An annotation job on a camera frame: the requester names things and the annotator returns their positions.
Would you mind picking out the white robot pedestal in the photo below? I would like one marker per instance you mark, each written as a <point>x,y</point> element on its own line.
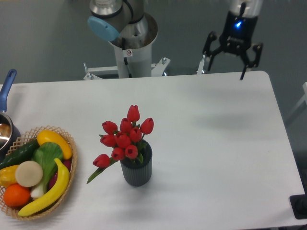
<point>131,63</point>

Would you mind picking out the woven wicker basket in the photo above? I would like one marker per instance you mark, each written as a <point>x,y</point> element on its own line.
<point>25,138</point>

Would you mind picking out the dark grey ribbed vase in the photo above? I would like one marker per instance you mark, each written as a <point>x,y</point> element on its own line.
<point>136,173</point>

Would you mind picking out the yellow squash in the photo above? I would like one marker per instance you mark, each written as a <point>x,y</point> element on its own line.
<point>51,136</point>

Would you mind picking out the orange fruit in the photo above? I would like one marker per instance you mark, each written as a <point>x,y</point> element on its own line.
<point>16,196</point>

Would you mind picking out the yellow bell pepper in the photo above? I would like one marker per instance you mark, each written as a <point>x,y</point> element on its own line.
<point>7,176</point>

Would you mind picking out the green cucumber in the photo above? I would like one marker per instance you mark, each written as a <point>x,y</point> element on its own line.
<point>22,154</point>

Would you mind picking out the yellow banana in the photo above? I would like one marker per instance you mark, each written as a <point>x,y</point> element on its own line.
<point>52,195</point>

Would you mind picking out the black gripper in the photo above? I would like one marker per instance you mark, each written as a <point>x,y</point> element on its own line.
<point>237,36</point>

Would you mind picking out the beige round disc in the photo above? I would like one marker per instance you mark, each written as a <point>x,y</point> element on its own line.
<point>28,174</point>

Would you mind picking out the dark red vegetable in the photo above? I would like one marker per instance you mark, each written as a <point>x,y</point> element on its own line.
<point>53,180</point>

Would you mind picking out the black device at table edge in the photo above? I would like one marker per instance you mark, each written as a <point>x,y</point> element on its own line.
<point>299,206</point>

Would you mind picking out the red tulip bouquet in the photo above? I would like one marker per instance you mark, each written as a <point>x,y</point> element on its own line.
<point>125,140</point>

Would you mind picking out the green bok choy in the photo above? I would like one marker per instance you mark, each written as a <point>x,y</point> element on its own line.
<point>45,156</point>

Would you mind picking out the white furniture leg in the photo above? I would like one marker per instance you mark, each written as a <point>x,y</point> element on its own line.
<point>298,108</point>

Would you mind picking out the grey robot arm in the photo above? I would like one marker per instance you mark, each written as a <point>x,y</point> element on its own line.
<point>131,32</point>

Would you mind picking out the blue handled saucepan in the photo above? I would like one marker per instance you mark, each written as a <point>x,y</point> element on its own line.
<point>8,131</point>

